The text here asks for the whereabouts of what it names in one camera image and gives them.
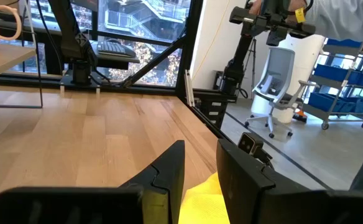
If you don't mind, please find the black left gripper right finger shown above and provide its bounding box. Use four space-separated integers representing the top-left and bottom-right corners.
216 138 363 224

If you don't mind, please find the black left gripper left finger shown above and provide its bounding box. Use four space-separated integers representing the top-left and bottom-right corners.
0 139 186 224

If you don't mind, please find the yellow cloth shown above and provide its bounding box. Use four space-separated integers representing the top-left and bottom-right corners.
178 172 231 224

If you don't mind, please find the peach mug with orange inside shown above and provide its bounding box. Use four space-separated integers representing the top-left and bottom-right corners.
0 0 23 42

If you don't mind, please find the orange black floor object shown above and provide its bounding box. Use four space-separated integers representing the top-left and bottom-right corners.
292 108 308 123

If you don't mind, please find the grey wheeled cart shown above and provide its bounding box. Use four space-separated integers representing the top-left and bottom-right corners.
301 37 363 131

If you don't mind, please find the white office chair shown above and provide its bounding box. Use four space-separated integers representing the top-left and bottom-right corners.
244 46 316 139

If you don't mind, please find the silver aluminium bar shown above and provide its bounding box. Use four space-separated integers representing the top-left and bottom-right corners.
184 68 196 108

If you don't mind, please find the black tripod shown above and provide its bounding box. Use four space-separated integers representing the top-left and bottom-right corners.
242 37 258 91

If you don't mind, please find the black keyboard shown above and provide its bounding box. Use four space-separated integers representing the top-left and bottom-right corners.
96 40 136 58

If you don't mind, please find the yellow wrist tag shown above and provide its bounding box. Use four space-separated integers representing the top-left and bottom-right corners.
294 7 307 24

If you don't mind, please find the person's hand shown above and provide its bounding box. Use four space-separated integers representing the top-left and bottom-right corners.
249 0 264 16

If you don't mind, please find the person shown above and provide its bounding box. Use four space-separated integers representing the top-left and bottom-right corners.
288 0 363 191

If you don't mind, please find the small black table camera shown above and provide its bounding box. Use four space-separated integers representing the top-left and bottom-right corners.
237 131 275 166

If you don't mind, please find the wooden shelf with wire legs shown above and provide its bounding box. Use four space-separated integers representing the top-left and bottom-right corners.
0 0 44 110

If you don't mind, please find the yellow cable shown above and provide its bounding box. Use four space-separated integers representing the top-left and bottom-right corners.
190 0 232 82

